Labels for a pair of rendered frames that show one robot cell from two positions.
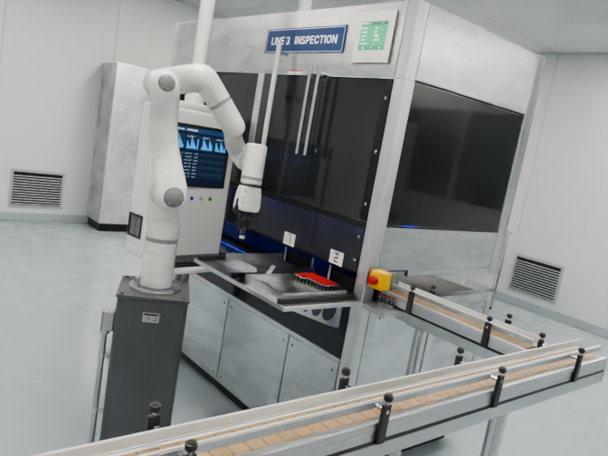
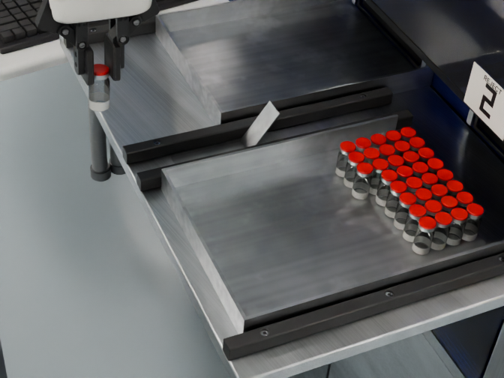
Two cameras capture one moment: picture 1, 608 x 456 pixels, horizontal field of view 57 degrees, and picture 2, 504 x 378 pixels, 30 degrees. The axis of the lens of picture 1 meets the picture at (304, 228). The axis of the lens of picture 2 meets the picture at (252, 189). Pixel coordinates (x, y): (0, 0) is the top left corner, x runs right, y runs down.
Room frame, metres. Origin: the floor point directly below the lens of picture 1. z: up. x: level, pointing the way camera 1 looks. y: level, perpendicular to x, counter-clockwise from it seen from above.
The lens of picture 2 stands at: (1.46, -0.11, 1.69)
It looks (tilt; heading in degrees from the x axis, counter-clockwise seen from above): 42 degrees down; 14
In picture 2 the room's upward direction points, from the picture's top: 5 degrees clockwise
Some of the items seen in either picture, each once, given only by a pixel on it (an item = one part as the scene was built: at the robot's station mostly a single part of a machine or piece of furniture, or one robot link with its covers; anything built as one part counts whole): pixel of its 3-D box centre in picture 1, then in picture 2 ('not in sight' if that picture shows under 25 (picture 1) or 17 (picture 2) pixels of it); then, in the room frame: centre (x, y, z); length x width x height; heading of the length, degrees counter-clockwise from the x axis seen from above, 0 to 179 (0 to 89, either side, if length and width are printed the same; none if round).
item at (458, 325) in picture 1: (455, 318); not in sight; (2.14, -0.64, 0.92); 0.69 x 0.16 x 0.16; 41
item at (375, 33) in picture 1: (374, 37); not in sight; (2.44, -0.15, 1.96); 0.21 x 0.01 x 0.21; 41
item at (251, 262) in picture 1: (270, 263); (291, 49); (2.63, 0.13, 0.90); 0.34 x 0.26 x 0.04; 131
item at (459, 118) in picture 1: (460, 166); not in sight; (2.62, -0.65, 1.51); 0.85 x 0.01 x 0.59; 131
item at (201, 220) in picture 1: (183, 179); not in sight; (2.92, 0.66, 1.19); 0.50 x 0.19 x 0.78; 140
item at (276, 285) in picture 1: (295, 286); (328, 214); (2.30, -0.01, 0.90); 0.34 x 0.26 x 0.04; 131
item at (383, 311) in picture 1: (384, 309); not in sight; (2.28, -0.39, 0.87); 0.14 x 0.13 x 0.02; 131
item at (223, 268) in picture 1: (279, 280); (297, 140); (2.46, 0.07, 0.87); 0.70 x 0.48 x 0.02; 41
